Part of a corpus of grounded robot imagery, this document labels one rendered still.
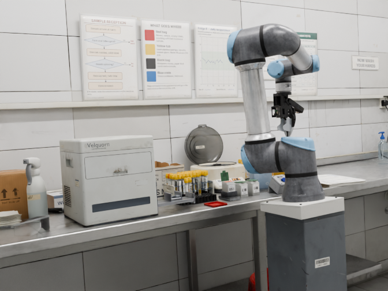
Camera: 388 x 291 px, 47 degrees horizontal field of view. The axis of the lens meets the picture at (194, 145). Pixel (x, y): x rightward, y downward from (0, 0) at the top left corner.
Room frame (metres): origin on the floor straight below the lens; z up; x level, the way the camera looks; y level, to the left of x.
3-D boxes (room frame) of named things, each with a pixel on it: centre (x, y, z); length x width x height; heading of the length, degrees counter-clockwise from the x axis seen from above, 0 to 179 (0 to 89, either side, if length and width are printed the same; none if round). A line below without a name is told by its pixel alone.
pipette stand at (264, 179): (2.07, -0.31, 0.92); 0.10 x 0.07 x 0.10; 116
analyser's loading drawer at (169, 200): (1.71, 0.11, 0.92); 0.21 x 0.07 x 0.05; 121
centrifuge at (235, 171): (2.23, -0.12, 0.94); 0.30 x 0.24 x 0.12; 22
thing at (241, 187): (1.94, -0.20, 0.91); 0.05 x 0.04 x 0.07; 31
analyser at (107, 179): (1.69, 0.33, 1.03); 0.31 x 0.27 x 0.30; 121
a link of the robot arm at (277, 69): (1.99, -0.41, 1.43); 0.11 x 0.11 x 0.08; 65
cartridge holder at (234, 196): (1.89, -0.14, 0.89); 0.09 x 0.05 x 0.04; 29
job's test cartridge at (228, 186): (1.89, -0.14, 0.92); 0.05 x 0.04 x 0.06; 29
